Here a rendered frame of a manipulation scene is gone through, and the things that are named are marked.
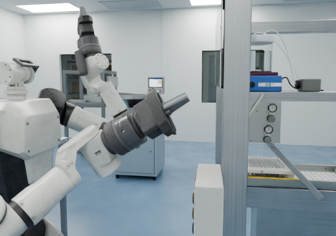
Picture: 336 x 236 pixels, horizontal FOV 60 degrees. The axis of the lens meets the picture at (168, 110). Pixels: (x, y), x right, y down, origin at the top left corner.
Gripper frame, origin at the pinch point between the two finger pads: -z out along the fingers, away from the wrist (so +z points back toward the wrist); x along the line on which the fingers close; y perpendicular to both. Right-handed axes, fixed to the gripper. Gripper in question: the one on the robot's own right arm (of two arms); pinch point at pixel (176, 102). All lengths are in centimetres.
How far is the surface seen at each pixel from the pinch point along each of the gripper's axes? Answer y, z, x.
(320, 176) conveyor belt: 113, -33, -12
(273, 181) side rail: 89, -11, -9
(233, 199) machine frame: 16.1, 0.3, -21.8
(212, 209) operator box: 4.4, 3.5, -24.0
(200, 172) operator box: 9.2, 3.4, -14.3
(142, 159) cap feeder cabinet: 277, 118, 125
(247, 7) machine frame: -3.7, -24.6, 9.9
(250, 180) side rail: 86, -2, -4
